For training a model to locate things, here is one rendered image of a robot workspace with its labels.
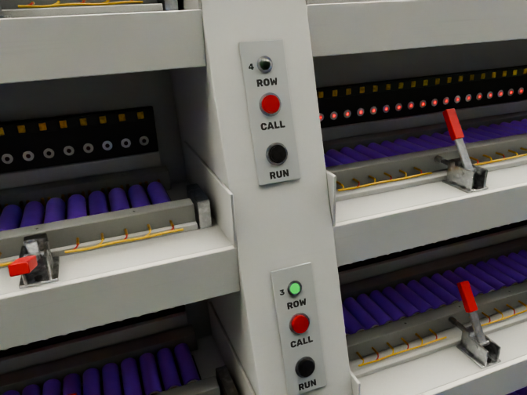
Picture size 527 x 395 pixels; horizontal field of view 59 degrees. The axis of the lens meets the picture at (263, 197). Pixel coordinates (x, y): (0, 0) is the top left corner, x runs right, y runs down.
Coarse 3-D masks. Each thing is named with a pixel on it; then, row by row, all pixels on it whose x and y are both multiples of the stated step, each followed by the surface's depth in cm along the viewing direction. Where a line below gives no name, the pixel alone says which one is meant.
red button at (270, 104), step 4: (268, 96) 40; (272, 96) 40; (264, 100) 40; (268, 100) 40; (272, 100) 40; (276, 100) 40; (264, 104) 40; (268, 104) 40; (272, 104) 40; (276, 104) 40; (264, 108) 40; (268, 108) 40; (272, 108) 40; (276, 108) 40; (268, 112) 40; (272, 112) 40
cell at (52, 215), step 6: (54, 198) 48; (60, 198) 48; (48, 204) 47; (54, 204) 46; (60, 204) 47; (48, 210) 45; (54, 210) 45; (60, 210) 45; (48, 216) 44; (54, 216) 43; (60, 216) 44; (48, 222) 42
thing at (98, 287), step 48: (192, 192) 45; (144, 240) 42; (192, 240) 42; (0, 288) 36; (48, 288) 36; (96, 288) 37; (144, 288) 39; (192, 288) 40; (0, 336) 36; (48, 336) 37
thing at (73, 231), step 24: (96, 216) 42; (120, 216) 42; (144, 216) 42; (168, 216) 43; (192, 216) 44; (0, 240) 39; (48, 240) 40; (72, 240) 41; (96, 240) 42; (120, 240) 41; (0, 264) 38
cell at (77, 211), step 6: (72, 198) 48; (78, 198) 48; (84, 198) 49; (72, 204) 46; (78, 204) 46; (84, 204) 47; (72, 210) 45; (78, 210) 45; (84, 210) 45; (72, 216) 43; (78, 216) 43
